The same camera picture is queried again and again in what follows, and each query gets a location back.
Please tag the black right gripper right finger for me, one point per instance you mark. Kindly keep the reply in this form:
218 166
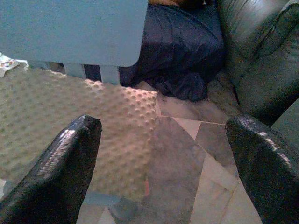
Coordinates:
268 168

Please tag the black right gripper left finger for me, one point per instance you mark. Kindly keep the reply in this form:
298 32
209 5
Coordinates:
58 172

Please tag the white dotted pillow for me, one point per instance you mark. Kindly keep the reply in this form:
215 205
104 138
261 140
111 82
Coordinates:
70 130

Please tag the dark blue cloth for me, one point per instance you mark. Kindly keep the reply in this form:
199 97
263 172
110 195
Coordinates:
180 51

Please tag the white patterned cloth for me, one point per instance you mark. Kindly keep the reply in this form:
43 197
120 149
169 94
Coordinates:
9 65

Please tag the light blue table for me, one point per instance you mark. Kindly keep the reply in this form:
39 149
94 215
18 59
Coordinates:
70 32

